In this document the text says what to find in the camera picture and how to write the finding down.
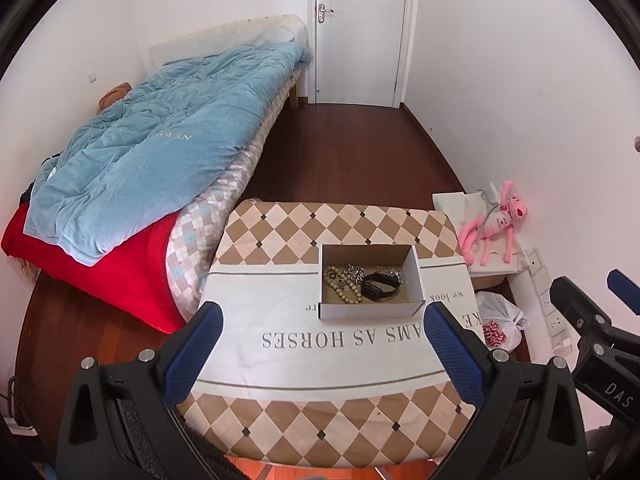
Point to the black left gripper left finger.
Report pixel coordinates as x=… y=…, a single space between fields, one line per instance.
x=120 y=420

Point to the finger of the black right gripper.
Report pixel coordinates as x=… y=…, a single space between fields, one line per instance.
x=598 y=337
x=624 y=289

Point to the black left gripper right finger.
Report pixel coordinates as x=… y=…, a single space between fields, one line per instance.
x=527 y=422

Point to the white power strip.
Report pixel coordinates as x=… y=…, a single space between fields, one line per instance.
x=557 y=328

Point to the white plastic bag red print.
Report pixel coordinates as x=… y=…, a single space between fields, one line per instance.
x=502 y=322

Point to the red blanket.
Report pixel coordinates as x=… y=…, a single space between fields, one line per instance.
x=132 y=277

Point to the pink panther plush toy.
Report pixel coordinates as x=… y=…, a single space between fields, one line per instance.
x=502 y=218

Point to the checkered bed sheet mattress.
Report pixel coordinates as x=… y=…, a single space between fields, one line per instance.
x=199 y=226

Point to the black wristband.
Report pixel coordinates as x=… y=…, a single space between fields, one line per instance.
x=377 y=287

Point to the white cardboard box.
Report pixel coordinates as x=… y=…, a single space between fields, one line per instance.
x=341 y=299

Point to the light blue quilt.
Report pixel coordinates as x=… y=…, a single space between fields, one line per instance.
x=152 y=152

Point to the brown pillow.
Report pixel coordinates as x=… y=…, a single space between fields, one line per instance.
x=115 y=94

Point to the white door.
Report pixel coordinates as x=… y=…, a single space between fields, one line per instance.
x=361 y=51

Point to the silver chain jewelry in box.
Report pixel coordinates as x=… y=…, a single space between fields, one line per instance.
x=354 y=273

